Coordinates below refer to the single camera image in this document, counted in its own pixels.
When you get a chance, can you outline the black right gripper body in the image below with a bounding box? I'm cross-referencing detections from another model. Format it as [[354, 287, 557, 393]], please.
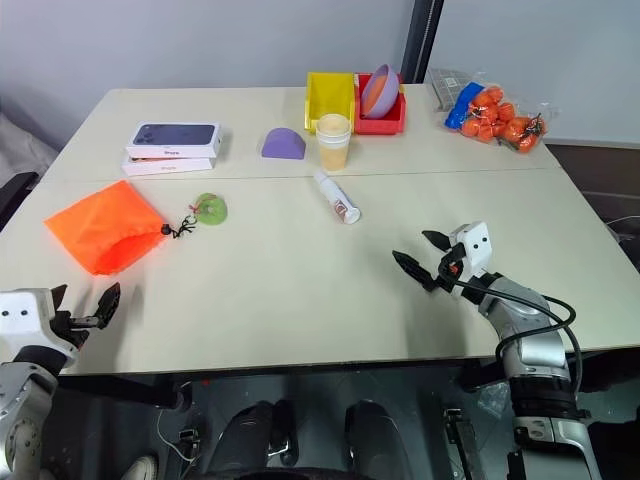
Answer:
[[430, 246, 470, 297]]

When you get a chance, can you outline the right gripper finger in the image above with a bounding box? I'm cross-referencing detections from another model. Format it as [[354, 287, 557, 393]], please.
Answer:
[[421, 229, 453, 254], [391, 249, 438, 294]]

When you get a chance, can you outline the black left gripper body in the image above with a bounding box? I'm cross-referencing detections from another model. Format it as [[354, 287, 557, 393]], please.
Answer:
[[48, 308, 99, 352]]

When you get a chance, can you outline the plastic bag of oranges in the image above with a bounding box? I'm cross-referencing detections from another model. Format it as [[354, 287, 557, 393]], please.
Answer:
[[443, 81, 550, 155]]

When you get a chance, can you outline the white tube with red label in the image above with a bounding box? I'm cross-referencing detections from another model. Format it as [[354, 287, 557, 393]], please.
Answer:
[[313, 170, 364, 226]]

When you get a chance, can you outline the black chair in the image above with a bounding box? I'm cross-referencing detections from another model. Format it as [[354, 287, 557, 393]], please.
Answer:
[[0, 171, 40, 232]]

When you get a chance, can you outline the red plastic storage bin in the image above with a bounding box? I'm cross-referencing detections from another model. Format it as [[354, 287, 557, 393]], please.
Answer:
[[352, 72, 408, 136]]

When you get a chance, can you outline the crumpled clear plastic wrap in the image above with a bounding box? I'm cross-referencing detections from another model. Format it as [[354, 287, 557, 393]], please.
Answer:
[[476, 383, 512, 417]]

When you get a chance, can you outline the green tape roll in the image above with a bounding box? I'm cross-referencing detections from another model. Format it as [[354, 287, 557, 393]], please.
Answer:
[[188, 191, 232, 228]]

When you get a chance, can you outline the purple plastic bowl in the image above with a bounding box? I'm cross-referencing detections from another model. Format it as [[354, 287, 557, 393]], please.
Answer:
[[360, 63, 403, 120]]

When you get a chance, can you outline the white shoe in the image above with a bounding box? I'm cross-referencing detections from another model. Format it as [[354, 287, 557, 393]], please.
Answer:
[[121, 453, 160, 480]]

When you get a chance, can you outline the dark rounded shape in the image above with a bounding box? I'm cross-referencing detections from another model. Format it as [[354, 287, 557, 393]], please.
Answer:
[[343, 398, 417, 479], [205, 398, 297, 479]]

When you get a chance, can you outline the yellow plastic storage bin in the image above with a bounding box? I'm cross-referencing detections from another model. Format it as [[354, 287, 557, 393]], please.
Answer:
[[304, 71, 361, 134]]

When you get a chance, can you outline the phone box with dark print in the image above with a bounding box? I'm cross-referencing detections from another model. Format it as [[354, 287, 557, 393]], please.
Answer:
[[125, 121, 224, 160]]

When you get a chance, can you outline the purple dome-shaped bowl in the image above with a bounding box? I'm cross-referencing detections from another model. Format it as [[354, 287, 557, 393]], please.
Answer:
[[260, 127, 308, 162]]

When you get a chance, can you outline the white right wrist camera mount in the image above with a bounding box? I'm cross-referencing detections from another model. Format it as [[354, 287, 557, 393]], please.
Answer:
[[446, 220, 500, 287]]

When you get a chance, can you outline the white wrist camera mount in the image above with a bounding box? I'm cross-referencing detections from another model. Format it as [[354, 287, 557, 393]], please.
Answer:
[[0, 288, 82, 360], [446, 220, 500, 287]]

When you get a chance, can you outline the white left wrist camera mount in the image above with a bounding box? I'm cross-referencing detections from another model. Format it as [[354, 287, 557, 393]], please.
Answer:
[[0, 288, 82, 360]]

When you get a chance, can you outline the orange drawstring bag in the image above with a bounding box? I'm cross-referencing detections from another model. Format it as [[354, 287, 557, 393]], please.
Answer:
[[43, 179, 170, 277]]

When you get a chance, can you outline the black table frame bracket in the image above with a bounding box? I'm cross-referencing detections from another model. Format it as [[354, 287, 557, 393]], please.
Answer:
[[58, 373, 193, 412]]

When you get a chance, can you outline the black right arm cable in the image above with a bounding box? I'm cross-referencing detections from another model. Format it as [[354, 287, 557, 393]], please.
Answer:
[[451, 277, 584, 394]]

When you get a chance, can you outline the white floor cable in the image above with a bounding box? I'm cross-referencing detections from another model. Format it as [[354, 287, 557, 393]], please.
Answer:
[[155, 408, 197, 462]]

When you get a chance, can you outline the dark vertical post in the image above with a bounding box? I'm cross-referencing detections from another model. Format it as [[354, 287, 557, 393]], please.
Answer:
[[401, 0, 442, 85]]

